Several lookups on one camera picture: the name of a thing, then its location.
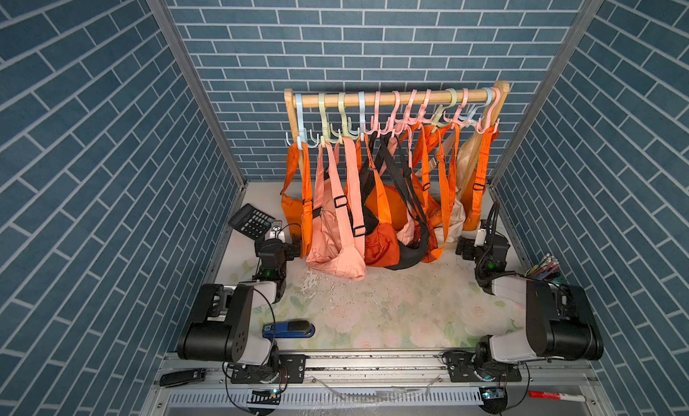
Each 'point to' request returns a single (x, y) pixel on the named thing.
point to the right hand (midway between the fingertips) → (476, 239)
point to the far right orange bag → (476, 188)
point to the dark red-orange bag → (382, 242)
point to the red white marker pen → (539, 394)
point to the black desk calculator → (251, 220)
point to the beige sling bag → (455, 224)
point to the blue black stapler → (292, 329)
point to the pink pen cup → (545, 268)
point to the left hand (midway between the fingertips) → (285, 235)
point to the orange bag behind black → (434, 186)
